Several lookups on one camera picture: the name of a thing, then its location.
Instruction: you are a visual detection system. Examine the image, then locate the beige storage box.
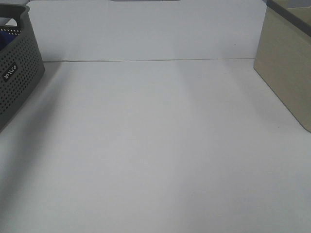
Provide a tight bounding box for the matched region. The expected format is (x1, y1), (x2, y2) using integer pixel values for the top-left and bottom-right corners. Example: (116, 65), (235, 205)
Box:
(254, 0), (311, 131)

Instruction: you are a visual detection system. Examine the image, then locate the blue microfibre towel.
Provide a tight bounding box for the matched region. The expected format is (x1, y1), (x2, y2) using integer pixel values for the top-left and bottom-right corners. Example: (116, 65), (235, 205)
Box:
(0, 28), (20, 50)

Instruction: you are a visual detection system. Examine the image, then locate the grey perforated plastic basket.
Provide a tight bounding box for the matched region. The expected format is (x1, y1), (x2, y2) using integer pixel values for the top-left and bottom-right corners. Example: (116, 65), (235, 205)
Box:
(0, 3), (45, 128)

